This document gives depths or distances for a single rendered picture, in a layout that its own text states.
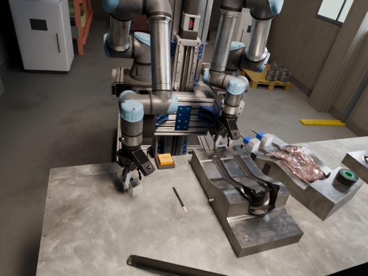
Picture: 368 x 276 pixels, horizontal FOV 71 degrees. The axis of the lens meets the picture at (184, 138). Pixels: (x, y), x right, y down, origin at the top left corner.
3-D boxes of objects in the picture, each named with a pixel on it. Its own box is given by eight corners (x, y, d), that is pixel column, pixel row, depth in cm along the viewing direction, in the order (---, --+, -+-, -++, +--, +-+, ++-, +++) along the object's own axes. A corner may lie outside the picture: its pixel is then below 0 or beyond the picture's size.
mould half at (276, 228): (190, 163, 126) (194, 141, 118) (236, 158, 134) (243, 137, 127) (237, 258, 88) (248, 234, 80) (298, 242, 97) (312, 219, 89)
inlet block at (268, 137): (247, 134, 150) (249, 126, 147) (253, 132, 153) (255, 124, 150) (264, 146, 142) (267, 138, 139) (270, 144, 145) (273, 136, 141)
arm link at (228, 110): (242, 107, 119) (226, 108, 116) (240, 115, 122) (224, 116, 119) (234, 99, 125) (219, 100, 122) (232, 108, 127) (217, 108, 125)
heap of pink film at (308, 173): (262, 155, 129) (267, 143, 125) (283, 146, 139) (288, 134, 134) (307, 189, 113) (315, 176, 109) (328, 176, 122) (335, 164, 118)
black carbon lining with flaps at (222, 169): (208, 159, 119) (212, 143, 114) (239, 156, 125) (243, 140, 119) (245, 220, 93) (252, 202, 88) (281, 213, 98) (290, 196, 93)
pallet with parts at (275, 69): (292, 91, 445) (298, 74, 429) (252, 88, 429) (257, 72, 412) (265, 68, 530) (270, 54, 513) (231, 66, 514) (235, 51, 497)
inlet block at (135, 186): (112, 180, 110) (112, 171, 107) (121, 175, 113) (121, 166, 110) (132, 197, 104) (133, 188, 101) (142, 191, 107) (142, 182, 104)
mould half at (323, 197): (238, 153, 138) (243, 136, 132) (269, 141, 152) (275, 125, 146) (323, 221, 107) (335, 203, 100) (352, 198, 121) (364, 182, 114)
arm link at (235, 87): (247, 80, 117) (243, 86, 110) (241, 102, 123) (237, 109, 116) (231, 76, 119) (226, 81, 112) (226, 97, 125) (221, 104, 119)
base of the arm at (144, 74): (130, 70, 151) (130, 53, 145) (155, 72, 154) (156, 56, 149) (130, 81, 139) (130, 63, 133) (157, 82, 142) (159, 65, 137)
